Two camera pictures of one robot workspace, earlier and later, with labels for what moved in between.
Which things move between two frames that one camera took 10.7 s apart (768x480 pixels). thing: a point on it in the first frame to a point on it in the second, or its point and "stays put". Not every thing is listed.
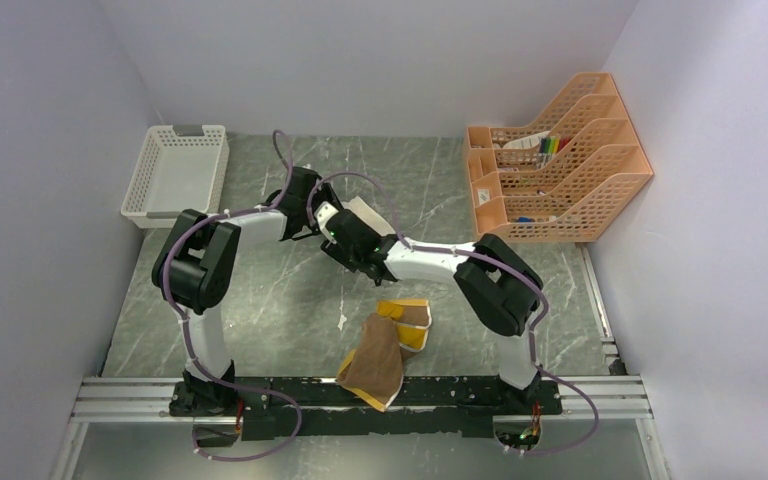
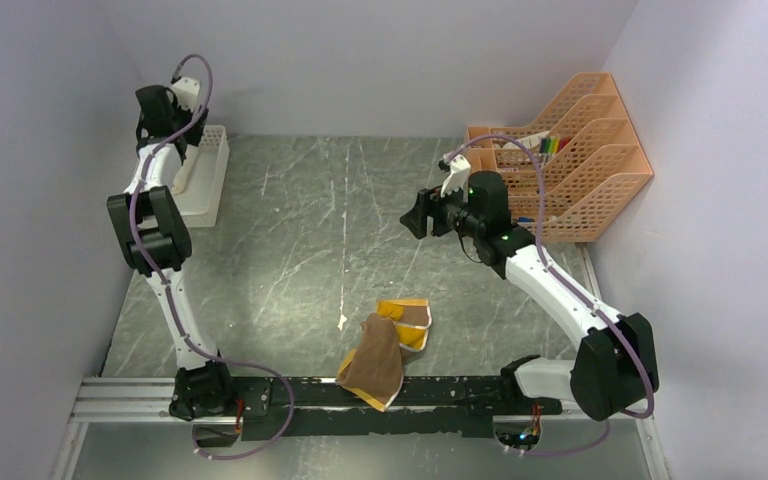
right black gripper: x=336 y=250 to x=429 y=203
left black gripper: x=327 y=194 to x=196 y=132
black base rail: x=297 y=408 stays put
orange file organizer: x=561 y=178 stays put
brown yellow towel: x=374 y=371 stays put
